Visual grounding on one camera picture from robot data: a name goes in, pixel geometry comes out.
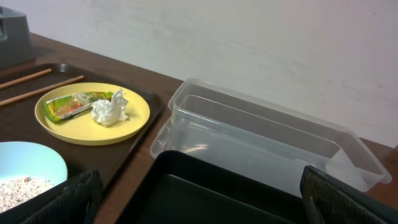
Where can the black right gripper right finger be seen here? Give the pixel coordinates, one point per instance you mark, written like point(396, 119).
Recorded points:
point(328, 200)

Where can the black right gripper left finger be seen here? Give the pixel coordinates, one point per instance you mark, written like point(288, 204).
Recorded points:
point(75, 201)

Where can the rice food scraps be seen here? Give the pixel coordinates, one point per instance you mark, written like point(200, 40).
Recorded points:
point(17, 191)

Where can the yellow round plate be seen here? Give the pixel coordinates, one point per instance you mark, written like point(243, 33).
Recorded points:
point(83, 130)

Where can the light blue bowl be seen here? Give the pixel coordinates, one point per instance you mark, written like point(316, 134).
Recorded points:
point(20, 159)

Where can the white tissue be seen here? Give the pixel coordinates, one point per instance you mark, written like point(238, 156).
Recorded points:
point(109, 112)

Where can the green orange snack wrapper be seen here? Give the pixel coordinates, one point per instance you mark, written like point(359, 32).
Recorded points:
point(67, 107)

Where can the wooden chopstick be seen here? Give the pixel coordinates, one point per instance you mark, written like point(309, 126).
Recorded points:
point(25, 78)
point(42, 90)

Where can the black waste tray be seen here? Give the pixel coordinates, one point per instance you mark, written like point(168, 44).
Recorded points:
point(179, 188)

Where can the clear plastic bin lid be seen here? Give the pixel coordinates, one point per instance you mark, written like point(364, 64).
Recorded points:
point(163, 141)

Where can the clear plastic bin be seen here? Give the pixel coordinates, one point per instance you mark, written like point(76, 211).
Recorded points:
point(264, 141)

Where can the grey plastic dish rack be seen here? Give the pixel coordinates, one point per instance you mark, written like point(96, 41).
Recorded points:
point(16, 45)

